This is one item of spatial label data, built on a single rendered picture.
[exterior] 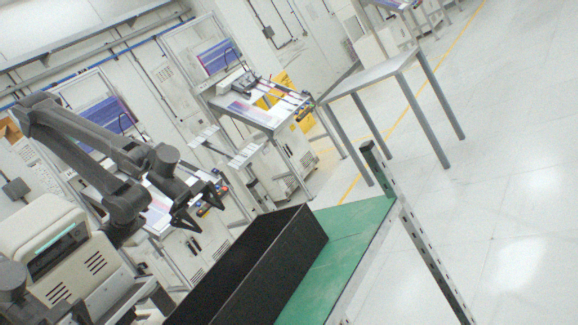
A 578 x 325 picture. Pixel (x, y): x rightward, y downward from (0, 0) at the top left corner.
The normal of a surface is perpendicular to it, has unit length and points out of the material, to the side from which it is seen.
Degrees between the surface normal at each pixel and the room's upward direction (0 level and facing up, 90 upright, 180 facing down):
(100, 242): 98
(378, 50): 90
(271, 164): 90
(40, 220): 42
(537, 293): 0
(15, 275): 64
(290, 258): 90
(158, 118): 90
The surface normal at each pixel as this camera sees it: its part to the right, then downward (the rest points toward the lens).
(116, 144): 0.13, -0.76
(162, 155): 0.40, -0.59
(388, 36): -0.49, 0.52
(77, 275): 0.78, -0.13
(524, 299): -0.51, -0.82
